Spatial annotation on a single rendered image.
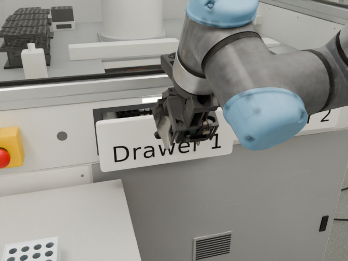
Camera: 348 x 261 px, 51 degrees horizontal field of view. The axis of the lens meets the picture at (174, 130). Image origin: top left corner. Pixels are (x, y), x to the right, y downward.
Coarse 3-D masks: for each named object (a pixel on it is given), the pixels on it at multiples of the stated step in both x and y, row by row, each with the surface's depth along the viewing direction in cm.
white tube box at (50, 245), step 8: (32, 240) 60; (40, 240) 60; (48, 240) 60; (56, 240) 60; (8, 248) 59; (16, 248) 59; (24, 248) 59; (32, 248) 59; (40, 248) 60; (48, 248) 59; (56, 248) 58; (8, 256) 57; (16, 256) 57; (24, 256) 58; (32, 256) 57; (40, 256) 57; (48, 256) 59; (56, 256) 57
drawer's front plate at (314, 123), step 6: (336, 108) 91; (312, 114) 89; (318, 114) 90; (324, 114) 90; (330, 114) 91; (336, 114) 92; (312, 120) 90; (318, 120) 91; (330, 120) 92; (336, 120) 92; (306, 126) 91; (312, 126) 91; (318, 126) 92; (324, 126) 92; (330, 126) 93; (234, 138) 86
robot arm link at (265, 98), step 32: (224, 64) 37; (256, 64) 36; (288, 64) 37; (320, 64) 39; (224, 96) 38; (256, 96) 35; (288, 96) 35; (320, 96) 39; (256, 128) 35; (288, 128) 36
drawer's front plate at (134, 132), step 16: (96, 128) 70; (112, 128) 71; (128, 128) 72; (144, 128) 72; (224, 128) 78; (112, 144) 72; (128, 144) 73; (144, 144) 74; (176, 144) 76; (192, 144) 77; (208, 144) 78; (224, 144) 79; (112, 160) 74; (128, 160) 75; (144, 160) 76; (160, 160) 77; (176, 160) 78
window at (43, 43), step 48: (0, 0) 64; (48, 0) 66; (96, 0) 68; (144, 0) 70; (288, 0) 78; (336, 0) 81; (0, 48) 68; (48, 48) 70; (96, 48) 72; (144, 48) 75; (288, 48) 84
